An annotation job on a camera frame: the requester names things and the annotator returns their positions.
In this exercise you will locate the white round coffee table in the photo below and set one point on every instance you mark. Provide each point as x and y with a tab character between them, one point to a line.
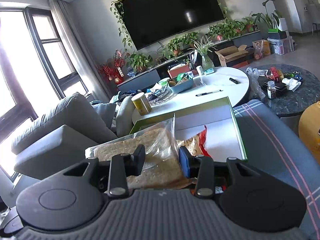
206	83

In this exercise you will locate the bread slices clear bag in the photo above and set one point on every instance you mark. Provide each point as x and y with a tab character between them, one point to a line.
161	169

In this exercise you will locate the red orange snack bag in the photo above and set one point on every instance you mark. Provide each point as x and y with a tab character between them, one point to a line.
196	145

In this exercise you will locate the yellow round side table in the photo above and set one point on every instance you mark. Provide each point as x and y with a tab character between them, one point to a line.
308	129

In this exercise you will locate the yellow tin can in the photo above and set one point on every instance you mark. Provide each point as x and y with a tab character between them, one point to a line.
141	103

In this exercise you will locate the blue snack basket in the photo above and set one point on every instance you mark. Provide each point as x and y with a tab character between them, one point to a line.
180	83

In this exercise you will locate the green cardboard box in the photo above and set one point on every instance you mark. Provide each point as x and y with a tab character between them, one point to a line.
223	138

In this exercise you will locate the red berry decoration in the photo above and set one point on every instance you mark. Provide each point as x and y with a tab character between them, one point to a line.
113	71

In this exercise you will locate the dark marble round table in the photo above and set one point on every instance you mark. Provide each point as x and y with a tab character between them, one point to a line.
294	103

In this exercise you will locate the glass vase with plant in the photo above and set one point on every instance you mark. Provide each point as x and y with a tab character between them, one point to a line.
202	47

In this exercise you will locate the glass jar white lid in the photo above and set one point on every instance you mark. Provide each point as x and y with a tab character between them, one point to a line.
271	90

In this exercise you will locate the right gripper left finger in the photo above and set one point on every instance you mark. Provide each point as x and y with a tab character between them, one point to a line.
123	166

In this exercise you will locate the black wall television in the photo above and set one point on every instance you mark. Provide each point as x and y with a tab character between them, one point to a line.
150	21

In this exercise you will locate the black pen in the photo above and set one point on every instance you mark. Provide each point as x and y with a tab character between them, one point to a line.
207	93

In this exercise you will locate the black remote control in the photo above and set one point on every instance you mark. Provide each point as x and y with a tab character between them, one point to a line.
234	81

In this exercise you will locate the tall leafy floor plant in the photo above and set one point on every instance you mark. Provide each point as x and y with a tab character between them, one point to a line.
272	20

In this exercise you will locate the grey sofa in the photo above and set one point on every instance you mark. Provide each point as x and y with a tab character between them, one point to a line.
59	138

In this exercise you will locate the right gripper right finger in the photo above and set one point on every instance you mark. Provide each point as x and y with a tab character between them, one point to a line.
200	167

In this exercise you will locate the open cardboard box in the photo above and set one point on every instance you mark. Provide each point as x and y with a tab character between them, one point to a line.
233	56

